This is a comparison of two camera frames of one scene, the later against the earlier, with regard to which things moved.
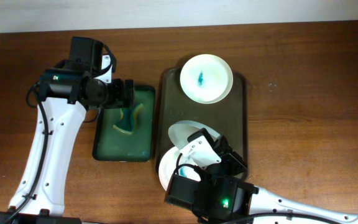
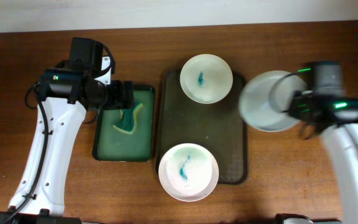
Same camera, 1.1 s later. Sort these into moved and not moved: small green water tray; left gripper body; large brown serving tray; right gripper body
Moved: right gripper body
Not moved: left gripper body; large brown serving tray; small green water tray
